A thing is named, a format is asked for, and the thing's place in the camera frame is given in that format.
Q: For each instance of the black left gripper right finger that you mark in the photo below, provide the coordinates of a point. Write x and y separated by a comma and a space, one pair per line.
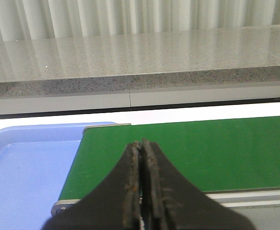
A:
171, 202

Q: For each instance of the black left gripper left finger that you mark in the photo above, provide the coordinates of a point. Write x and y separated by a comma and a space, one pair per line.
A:
113, 205

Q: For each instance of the blue plastic tray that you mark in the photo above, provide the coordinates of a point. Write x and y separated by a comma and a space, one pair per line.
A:
34, 163

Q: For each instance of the green conveyor belt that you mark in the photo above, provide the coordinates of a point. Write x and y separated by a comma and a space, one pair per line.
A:
190, 153

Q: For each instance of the grey stone counter ledge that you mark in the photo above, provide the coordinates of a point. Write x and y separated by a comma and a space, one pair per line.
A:
135, 71

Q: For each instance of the white pleated curtain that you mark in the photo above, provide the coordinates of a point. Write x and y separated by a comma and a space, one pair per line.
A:
40, 19

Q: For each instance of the aluminium conveyor frame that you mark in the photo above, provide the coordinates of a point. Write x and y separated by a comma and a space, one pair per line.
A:
245, 197

